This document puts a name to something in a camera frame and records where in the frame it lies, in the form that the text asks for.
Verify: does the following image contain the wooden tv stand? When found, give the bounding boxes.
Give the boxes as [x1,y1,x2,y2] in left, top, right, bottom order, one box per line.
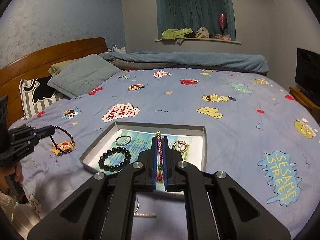
[289,87,320,124]

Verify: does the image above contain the grey-blue pillow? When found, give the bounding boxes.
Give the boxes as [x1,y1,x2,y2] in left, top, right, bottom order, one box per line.
[47,54,120,99]

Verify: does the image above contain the thin black hair tie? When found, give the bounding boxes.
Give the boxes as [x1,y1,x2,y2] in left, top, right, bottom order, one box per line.
[115,135,132,146]

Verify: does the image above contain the rolled blue grey blanket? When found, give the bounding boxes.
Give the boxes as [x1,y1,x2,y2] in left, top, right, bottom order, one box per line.
[100,51,269,75]

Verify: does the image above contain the wooden window sill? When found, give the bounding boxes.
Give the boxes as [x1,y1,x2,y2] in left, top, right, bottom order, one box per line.
[155,37,242,45]

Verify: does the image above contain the olive green pillow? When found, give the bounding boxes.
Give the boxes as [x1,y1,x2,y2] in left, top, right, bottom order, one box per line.
[48,59,79,77]

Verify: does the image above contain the gold beaded bracelet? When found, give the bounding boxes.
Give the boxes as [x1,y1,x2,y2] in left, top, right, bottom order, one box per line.
[171,141,192,152]

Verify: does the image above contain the pink plush on sill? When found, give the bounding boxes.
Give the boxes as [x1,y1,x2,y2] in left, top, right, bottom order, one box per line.
[215,34,232,41]

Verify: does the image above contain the dark purple braided bracelet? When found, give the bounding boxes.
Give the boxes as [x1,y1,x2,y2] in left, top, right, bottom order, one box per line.
[49,125,75,155]

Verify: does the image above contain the grey shallow box tray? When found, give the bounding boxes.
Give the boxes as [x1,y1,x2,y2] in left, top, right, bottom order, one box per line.
[80,122,207,173]

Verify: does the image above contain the left hand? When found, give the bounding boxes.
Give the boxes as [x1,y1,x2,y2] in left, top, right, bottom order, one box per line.
[0,161,25,196]

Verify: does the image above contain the pink balloon on stand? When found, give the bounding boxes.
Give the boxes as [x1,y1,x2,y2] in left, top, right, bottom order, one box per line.
[218,14,227,35]

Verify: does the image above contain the teal curtain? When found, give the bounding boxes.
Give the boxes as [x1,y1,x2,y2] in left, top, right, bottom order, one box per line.
[156,0,236,41]

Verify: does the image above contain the rainbow beaded bracelet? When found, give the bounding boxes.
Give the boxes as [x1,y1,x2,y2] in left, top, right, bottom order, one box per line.
[155,130,164,183]

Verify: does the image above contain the beige cloth on sill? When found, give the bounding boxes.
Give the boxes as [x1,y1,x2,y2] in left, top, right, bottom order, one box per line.
[195,27,210,38]

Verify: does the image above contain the white plastic bag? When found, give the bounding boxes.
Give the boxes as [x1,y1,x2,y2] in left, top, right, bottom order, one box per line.
[108,44,126,54]

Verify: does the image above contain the striped black white pillow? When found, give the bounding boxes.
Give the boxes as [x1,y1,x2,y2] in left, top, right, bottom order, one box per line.
[19,75,65,120]

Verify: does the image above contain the blue printed paper liner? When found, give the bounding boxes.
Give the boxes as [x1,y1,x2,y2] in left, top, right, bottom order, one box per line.
[82,128,206,173]

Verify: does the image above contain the cartoon print blue bedsheet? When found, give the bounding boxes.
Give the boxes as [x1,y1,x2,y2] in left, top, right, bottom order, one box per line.
[21,69,319,237]

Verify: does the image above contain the large black bead bracelet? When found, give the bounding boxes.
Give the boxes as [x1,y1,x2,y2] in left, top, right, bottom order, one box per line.
[98,146,132,172]

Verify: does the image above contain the pearl bar hair clip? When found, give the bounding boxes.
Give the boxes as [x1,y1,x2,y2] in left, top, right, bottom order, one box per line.
[134,213,156,218]

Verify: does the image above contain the wooden headboard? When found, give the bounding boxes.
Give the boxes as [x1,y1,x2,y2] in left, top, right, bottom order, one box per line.
[0,37,107,127]

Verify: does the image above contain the green cloth on sill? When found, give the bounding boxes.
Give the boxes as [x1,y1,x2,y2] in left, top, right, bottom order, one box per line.
[162,28,193,40]

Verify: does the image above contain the black television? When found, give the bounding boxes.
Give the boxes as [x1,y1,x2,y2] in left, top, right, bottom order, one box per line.
[295,48,319,99]

